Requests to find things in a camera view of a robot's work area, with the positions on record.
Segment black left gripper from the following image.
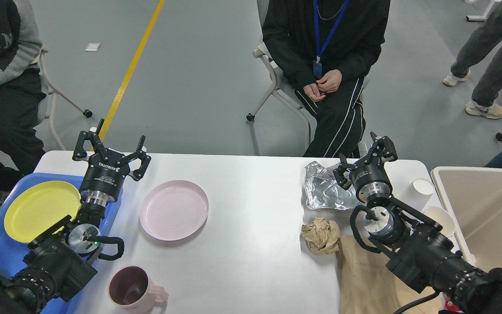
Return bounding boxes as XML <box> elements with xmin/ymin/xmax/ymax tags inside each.
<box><xmin>72</xmin><ymin>118</ymin><xmax>152</xmax><ymax>205</ymax></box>

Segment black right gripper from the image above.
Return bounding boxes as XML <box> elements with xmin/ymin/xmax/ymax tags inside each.
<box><xmin>333</xmin><ymin>132</ymin><xmax>398</xmax><ymax>204</ymax></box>

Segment pink plate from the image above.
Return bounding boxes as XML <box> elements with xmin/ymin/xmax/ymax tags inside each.
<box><xmin>139</xmin><ymin>180</ymin><xmax>209</xmax><ymax>241</ymax></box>

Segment pink mug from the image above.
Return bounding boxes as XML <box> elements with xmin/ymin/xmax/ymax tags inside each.
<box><xmin>108</xmin><ymin>266</ymin><xmax>169</xmax><ymax>314</ymax></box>

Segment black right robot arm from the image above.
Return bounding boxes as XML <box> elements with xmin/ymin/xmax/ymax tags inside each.
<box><xmin>333</xmin><ymin>133</ymin><xmax>502</xmax><ymax>314</ymax></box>

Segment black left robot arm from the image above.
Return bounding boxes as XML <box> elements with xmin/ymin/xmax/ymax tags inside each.
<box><xmin>0</xmin><ymin>119</ymin><xmax>151</xmax><ymax>314</ymax></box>

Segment crumpled aluminium foil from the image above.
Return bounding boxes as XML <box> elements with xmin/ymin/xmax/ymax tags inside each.
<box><xmin>304</xmin><ymin>161</ymin><xmax>360</xmax><ymax>211</ymax></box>

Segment white paper cup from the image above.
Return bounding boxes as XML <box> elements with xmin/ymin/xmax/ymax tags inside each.
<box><xmin>424</xmin><ymin>205</ymin><xmax>456</xmax><ymax>239</ymax></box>
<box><xmin>396</xmin><ymin>177</ymin><xmax>435</xmax><ymax>212</ymax></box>

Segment crumpled brown paper ball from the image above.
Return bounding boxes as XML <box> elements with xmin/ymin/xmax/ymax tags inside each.
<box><xmin>301</xmin><ymin>217</ymin><xmax>342</xmax><ymax>255</ymax></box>

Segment left white chair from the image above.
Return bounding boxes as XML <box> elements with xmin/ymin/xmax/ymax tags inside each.
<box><xmin>35</xmin><ymin>44</ymin><xmax>92</xmax><ymax>150</ymax></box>

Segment yellow plate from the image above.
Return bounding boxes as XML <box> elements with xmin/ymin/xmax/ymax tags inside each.
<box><xmin>4</xmin><ymin>181</ymin><xmax>81</xmax><ymax>244</ymax></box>

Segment white office chair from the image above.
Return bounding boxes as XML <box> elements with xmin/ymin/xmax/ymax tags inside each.
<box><xmin>246</xmin><ymin>0</ymin><xmax>370</xmax><ymax>151</ymax></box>

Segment white paper scrap on floor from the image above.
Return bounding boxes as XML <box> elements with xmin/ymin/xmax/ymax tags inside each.
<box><xmin>85</xmin><ymin>42</ymin><xmax>101</xmax><ymax>51</ymax></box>

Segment brown paper bag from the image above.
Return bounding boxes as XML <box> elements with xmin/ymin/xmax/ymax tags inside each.
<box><xmin>339</xmin><ymin>235</ymin><xmax>434</xmax><ymax>314</ymax></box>

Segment person in black tracksuit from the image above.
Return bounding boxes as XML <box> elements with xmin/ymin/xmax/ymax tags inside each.
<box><xmin>262</xmin><ymin>0</ymin><xmax>390</xmax><ymax>158</ymax></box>

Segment person in grey sweater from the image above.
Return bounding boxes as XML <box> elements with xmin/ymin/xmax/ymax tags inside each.
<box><xmin>0</xmin><ymin>0</ymin><xmax>45</xmax><ymax>193</ymax></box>

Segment beige plastic bin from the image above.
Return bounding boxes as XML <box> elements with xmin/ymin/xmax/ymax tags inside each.
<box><xmin>431</xmin><ymin>167</ymin><xmax>502</xmax><ymax>272</ymax></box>

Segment blue plastic tray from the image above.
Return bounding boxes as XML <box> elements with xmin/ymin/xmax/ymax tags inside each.
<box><xmin>0</xmin><ymin>173</ymin><xmax>123</xmax><ymax>314</ymax></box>

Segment standing person grey trousers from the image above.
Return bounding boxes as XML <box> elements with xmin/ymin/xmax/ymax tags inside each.
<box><xmin>443</xmin><ymin>0</ymin><xmax>502</xmax><ymax>120</ymax></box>

